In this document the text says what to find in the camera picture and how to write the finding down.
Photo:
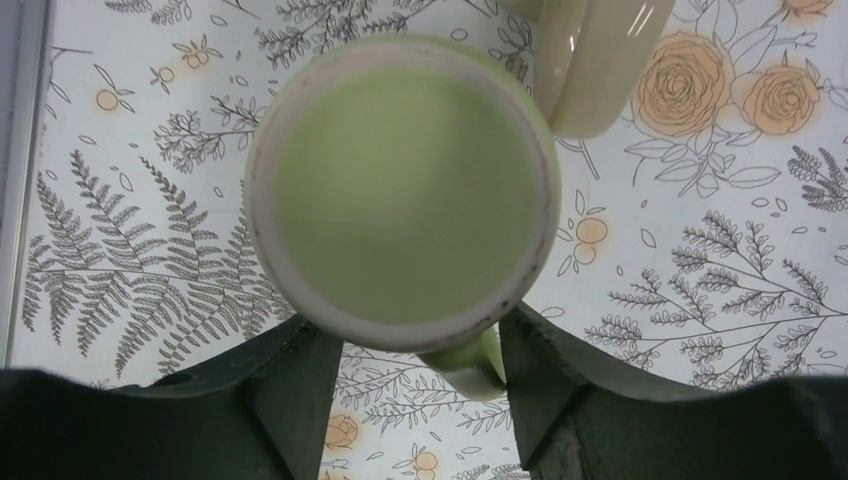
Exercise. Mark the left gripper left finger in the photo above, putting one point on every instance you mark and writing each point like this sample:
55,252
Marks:
256,411

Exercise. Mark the light green mug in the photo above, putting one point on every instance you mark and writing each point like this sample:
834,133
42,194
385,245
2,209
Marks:
402,192

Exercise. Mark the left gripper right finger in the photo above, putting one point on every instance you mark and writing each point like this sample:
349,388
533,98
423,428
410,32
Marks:
580,413

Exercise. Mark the cream floral tall mug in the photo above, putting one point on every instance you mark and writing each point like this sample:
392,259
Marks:
589,58

